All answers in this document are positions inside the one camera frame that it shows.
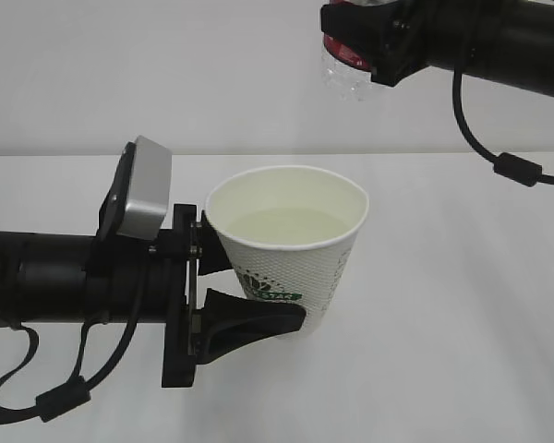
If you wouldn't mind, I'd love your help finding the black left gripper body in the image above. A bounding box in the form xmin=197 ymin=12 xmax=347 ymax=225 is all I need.
xmin=149 ymin=204 xmax=200 ymax=388

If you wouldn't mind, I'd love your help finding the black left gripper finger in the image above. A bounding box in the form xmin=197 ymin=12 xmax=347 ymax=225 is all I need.
xmin=196 ymin=210 xmax=233 ymax=276
xmin=191 ymin=289 xmax=306 ymax=365

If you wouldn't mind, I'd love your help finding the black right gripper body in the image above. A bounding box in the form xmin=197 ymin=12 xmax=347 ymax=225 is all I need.
xmin=371 ymin=1 xmax=471 ymax=87

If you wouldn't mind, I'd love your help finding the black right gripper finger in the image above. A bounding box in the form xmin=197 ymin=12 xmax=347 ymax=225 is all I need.
xmin=319 ymin=2 xmax=400 ymax=69

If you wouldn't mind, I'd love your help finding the clear plastic water bottle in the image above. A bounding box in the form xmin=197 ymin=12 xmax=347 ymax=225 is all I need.
xmin=319 ymin=0 xmax=401 ymax=102

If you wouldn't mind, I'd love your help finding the white paper coffee cup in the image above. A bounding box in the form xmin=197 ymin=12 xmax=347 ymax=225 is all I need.
xmin=204 ymin=165 xmax=370 ymax=336

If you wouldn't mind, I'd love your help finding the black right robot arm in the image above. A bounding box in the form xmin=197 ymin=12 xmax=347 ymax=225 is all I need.
xmin=319 ymin=1 xmax=554 ymax=98

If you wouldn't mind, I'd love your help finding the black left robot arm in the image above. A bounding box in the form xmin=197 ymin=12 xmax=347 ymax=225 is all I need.
xmin=0 ymin=204 xmax=306 ymax=388

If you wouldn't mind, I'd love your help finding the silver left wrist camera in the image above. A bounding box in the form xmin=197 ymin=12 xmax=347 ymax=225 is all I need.
xmin=116 ymin=136 xmax=172 ymax=241

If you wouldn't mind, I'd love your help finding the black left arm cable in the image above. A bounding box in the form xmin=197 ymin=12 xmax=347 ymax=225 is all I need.
xmin=0 ymin=271 xmax=144 ymax=424

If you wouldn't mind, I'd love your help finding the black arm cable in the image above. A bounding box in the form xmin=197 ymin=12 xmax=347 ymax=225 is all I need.
xmin=0 ymin=271 xmax=144 ymax=424
xmin=451 ymin=68 xmax=554 ymax=188

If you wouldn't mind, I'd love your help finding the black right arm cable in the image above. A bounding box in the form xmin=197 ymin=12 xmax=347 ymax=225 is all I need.
xmin=451 ymin=68 xmax=554 ymax=188

